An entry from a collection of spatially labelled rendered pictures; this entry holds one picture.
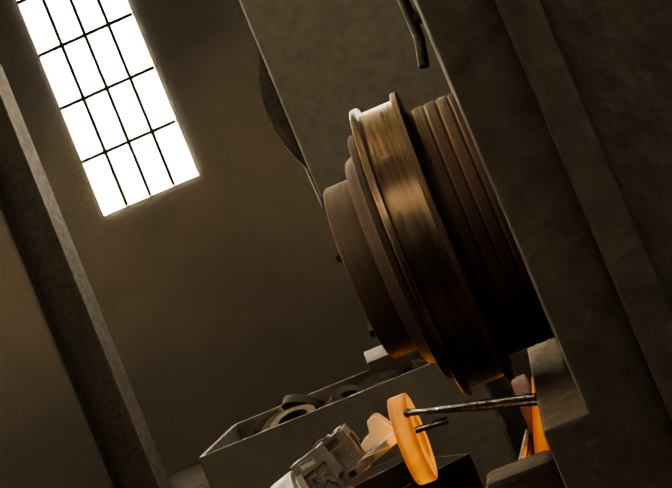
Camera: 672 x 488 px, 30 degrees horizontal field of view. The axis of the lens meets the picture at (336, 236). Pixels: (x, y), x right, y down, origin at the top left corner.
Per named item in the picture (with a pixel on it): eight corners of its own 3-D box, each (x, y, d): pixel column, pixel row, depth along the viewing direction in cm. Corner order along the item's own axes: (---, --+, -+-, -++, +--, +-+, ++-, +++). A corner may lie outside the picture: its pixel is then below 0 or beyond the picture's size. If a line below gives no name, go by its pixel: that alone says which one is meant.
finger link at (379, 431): (391, 401, 209) (348, 435, 210) (413, 430, 209) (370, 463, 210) (393, 399, 212) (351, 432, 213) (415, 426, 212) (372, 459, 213)
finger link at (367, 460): (384, 441, 208) (343, 473, 209) (390, 449, 208) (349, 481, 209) (387, 436, 213) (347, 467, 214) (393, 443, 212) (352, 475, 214)
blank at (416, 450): (410, 390, 220) (392, 396, 221) (400, 393, 205) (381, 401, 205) (442, 474, 218) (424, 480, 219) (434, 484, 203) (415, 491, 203)
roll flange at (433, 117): (563, 340, 212) (456, 84, 214) (580, 375, 166) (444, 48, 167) (508, 361, 213) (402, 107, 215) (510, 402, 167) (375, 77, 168)
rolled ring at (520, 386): (508, 379, 272) (522, 373, 272) (512, 382, 290) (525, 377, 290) (541, 460, 269) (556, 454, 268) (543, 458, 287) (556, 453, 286)
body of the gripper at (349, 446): (341, 427, 210) (286, 471, 211) (374, 468, 209) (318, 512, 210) (347, 420, 217) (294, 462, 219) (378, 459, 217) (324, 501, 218)
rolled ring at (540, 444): (532, 388, 273) (548, 388, 273) (536, 473, 266) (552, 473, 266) (530, 364, 256) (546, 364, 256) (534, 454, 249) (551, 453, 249)
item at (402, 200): (508, 361, 213) (402, 107, 215) (510, 402, 167) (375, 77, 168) (473, 375, 214) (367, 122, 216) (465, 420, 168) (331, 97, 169)
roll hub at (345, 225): (428, 337, 206) (363, 180, 207) (416, 356, 178) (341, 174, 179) (396, 350, 206) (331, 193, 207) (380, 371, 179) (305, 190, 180)
